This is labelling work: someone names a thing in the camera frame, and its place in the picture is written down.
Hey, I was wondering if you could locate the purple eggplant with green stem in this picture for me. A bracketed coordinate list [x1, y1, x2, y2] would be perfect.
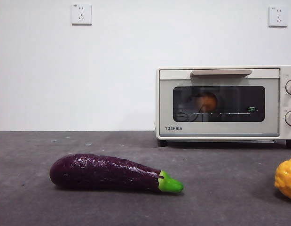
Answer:
[49, 153, 184, 195]

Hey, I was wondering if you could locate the oven door with beige handle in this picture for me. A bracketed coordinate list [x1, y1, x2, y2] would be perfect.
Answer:
[158, 68, 281, 137]

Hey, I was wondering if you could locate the brown round potato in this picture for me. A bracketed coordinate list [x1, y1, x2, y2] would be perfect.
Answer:
[198, 92, 218, 112]

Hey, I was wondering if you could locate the cream toaster oven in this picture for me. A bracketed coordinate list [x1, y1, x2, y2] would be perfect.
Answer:
[155, 65, 291, 149]

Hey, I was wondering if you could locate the white wall socket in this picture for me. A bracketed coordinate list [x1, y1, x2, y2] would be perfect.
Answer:
[71, 3, 93, 26]
[267, 6, 289, 28]

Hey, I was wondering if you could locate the yellow bumpy vegetable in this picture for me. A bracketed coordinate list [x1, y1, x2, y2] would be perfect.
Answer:
[274, 154, 291, 201]

